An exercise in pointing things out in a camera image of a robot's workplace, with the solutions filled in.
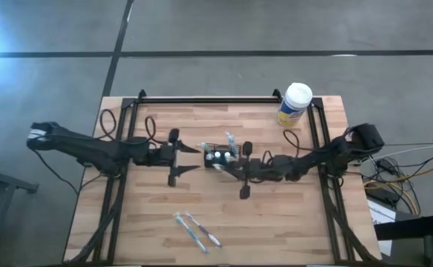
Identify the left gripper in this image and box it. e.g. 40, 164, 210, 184
148, 128, 202, 188

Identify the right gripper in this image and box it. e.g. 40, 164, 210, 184
222, 140, 277, 200

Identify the blue white toothbrush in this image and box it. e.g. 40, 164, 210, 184
173, 211, 210, 255
225, 130, 239, 155

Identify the purple white wrapped toothbrush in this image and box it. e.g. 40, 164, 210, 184
184, 211, 223, 248

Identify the Lysol wipes canister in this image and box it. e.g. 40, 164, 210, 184
276, 82, 314, 128

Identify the white paper sheet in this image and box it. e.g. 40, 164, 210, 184
367, 199, 398, 257

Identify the black floor stand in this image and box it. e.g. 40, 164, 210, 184
0, 162, 40, 267

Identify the black wire basket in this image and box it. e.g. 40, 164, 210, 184
203, 142, 242, 169

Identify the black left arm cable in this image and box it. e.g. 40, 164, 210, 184
144, 115, 170, 146

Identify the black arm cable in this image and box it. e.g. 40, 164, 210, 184
144, 115, 170, 146
282, 128, 314, 154

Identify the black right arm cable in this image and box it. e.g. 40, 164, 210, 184
282, 128, 314, 154

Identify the black cable loop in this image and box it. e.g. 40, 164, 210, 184
99, 108, 118, 142

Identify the yellow floor cable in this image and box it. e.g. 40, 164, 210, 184
363, 165, 433, 217

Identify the white floor cable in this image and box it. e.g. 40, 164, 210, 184
371, 145, 433, 161

